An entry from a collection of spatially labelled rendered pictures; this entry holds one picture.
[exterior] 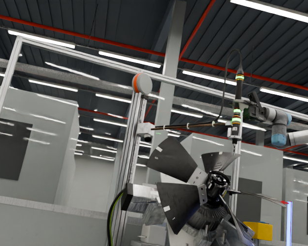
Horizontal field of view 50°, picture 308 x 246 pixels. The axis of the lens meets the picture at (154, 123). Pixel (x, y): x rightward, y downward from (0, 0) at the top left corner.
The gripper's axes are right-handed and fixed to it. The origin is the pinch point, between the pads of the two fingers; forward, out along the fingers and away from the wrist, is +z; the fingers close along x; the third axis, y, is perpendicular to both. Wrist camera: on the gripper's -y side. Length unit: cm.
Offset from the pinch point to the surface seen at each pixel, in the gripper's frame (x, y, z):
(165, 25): 504, -381, -85
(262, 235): 21, 66, -37
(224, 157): 13.6, 28.3, -5.0
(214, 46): 602, -434, -259
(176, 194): -11, 55, 29
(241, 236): -25, 68, 5
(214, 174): -2.2, 41.3, 8.0
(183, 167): 5.6, 39.9, 21.6
